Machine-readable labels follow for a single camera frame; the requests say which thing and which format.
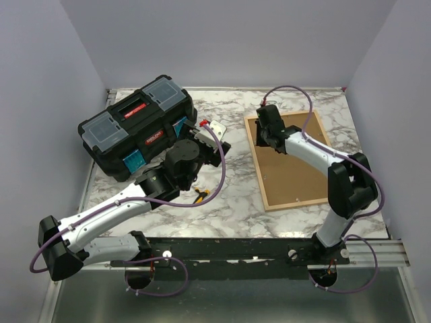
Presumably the wooden picture frame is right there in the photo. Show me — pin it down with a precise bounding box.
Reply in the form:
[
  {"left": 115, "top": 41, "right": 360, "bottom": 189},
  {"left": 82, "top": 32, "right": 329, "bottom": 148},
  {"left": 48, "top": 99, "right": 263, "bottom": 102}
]
[{"left": 244, "top": 115, "right": 327, "bottom": 211}]

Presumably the aluminium extrusion rail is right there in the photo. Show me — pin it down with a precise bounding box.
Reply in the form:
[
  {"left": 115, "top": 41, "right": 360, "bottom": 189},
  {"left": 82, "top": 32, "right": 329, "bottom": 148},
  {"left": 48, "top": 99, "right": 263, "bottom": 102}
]
[{"left": 341, "top": 240, "right": 410, "bottom": 268}]

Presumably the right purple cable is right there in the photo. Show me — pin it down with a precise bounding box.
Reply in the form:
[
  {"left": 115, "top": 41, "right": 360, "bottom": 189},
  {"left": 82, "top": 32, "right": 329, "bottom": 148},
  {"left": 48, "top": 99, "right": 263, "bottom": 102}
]
[{"left": 261, "top": 84, "right": 386, "bottom": 293}]

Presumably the yellow black hex key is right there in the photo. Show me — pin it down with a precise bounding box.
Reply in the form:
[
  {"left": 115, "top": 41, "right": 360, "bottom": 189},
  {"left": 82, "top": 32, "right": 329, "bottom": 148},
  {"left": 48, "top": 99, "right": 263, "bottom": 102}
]
[{"left": 193, "top": 188, "right": 210, "bottom": 204}]

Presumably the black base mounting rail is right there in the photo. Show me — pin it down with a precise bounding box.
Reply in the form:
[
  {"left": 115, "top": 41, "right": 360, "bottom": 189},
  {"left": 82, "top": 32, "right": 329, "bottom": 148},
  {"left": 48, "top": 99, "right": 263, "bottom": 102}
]
[{"left": 107, "top": 237, "right": 351, "bottom": 282}]

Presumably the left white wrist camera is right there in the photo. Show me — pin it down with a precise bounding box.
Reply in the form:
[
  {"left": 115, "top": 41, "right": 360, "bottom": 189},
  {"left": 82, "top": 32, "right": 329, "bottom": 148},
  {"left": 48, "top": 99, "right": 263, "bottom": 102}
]
[{"left": 195, "top": 120, "right": 227, "bottom": 143}]

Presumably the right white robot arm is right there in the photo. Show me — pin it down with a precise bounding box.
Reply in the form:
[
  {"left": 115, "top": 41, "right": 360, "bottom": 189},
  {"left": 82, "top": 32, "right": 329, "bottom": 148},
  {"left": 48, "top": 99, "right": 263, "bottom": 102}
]
[{"left": 256, "top": 105, "right": 378, "bottom": 264}]

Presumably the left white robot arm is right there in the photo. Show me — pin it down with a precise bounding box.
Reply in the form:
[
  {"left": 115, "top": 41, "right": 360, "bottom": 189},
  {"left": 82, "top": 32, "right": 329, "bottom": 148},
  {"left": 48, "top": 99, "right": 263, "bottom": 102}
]
[{"left": 34, "top": 120, "right": 231, "bottom": 281}]

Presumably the black plastic toolbox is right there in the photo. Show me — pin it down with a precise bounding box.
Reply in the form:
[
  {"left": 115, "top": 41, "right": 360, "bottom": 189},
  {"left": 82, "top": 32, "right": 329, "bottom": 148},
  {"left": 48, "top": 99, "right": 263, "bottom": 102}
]
[{"left": 77, "top": 75, "right": 197, "bottom": 182}]

